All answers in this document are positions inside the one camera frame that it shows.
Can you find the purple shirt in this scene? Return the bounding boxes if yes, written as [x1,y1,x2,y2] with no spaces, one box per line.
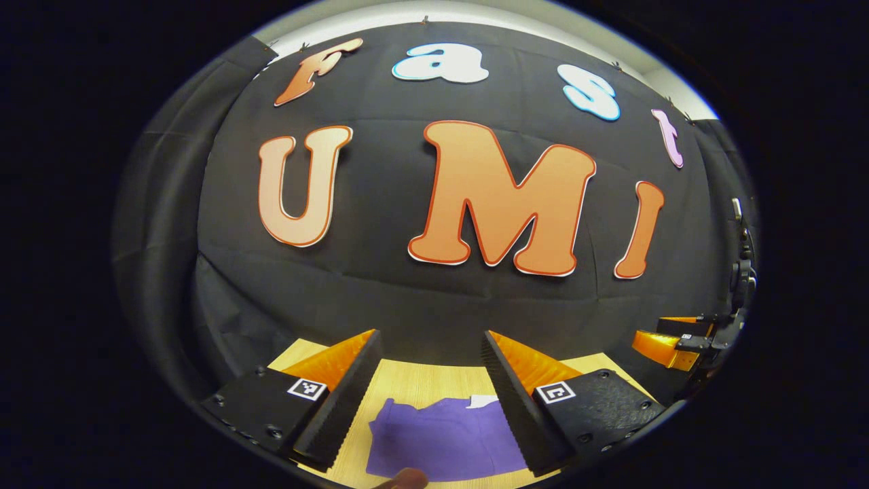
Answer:
[365,394,530,483]

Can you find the black backdrop cloth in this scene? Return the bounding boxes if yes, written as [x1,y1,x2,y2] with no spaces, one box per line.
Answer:
[112,20,758,408]

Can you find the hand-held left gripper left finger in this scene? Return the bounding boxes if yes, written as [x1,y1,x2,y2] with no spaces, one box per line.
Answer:
[202,329,383,473]

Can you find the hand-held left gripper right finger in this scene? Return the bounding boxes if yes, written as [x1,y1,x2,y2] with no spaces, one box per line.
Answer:
[481,331,669,477]

